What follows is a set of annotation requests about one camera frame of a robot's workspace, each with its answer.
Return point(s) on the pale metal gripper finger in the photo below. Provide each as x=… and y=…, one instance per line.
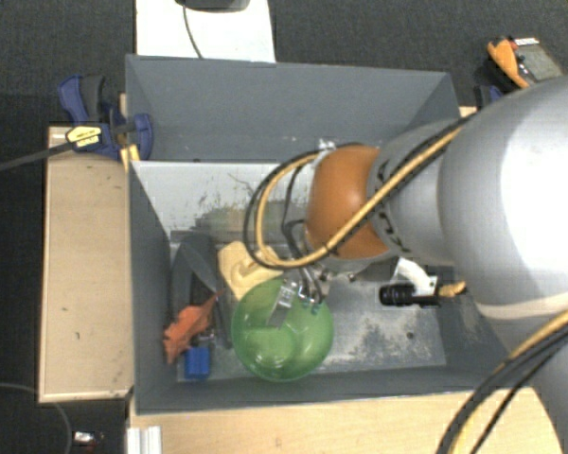
x=281, y=310

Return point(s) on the clear green ball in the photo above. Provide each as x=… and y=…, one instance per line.
x=270, y=353

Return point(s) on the cream plastic toy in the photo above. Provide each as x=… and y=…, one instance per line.
x=239, y=265

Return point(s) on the orange fabric leaf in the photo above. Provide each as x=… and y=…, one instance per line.
x=187, y=326

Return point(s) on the dark grey plastic object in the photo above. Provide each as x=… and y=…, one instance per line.
x=196, y=265

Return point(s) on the blue block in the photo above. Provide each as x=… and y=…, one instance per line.
x=197, y=362

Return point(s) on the grey metal bin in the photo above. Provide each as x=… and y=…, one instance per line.
x=246, y=107

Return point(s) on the pale wood board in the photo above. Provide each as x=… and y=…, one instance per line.
x=85, y=272

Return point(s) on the black cylinder on white bracket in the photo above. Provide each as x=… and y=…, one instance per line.
x=397, y=295

